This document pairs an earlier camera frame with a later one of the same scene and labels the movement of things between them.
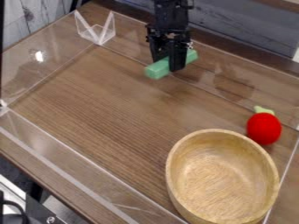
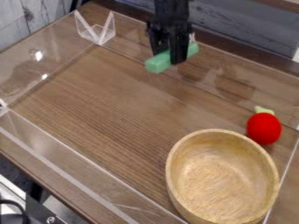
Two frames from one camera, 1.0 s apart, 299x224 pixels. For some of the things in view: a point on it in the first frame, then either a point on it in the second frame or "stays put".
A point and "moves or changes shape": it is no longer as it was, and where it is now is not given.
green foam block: (160, 68) moves or changes shape
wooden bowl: (222, 178) stays put
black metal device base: (38, 214) stays put
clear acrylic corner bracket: (98, 33) stays put
